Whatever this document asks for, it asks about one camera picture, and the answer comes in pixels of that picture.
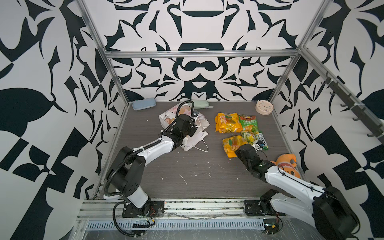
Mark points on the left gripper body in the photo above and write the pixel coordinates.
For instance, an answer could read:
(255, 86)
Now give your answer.
(190, 131)

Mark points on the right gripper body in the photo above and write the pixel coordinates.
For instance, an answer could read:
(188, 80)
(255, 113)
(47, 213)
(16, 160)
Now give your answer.
(239, 155)

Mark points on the green yellow candy packet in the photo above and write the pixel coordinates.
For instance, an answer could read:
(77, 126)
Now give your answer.
(256, 140)

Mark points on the small yellow snack packet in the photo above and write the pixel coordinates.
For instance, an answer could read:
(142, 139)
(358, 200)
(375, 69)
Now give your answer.
(230, 145)

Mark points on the cartoon animal paper bag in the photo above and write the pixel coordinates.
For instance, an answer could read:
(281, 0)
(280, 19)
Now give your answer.
(184, 110)

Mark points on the green snack packet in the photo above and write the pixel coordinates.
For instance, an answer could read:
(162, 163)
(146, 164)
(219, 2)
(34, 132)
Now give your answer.
(249, 123)

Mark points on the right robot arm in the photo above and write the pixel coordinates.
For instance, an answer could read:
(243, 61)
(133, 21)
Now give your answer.
(326, 209)

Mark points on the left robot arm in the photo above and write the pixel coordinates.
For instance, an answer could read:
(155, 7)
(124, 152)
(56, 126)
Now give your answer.
(123, 178)

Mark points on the orange fish toy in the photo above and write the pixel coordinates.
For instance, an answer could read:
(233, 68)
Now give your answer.
(287, 163)

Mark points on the round beige clock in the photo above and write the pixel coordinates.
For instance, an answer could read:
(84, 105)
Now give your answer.
(264, 107)

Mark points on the small circuit board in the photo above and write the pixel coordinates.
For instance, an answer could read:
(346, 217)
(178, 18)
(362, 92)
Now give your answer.
(272, 226)

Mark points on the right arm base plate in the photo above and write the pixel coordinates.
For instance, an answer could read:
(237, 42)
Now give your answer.
(260, 208)

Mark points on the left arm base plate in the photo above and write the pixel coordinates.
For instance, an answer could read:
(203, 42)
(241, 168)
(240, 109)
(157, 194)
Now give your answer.
(150, 210)

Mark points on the black hook rail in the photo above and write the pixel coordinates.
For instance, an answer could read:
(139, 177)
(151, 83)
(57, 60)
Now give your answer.
(352, 103)

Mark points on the white cable duct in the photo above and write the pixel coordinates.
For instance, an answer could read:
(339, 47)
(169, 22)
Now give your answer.
(187, 224)

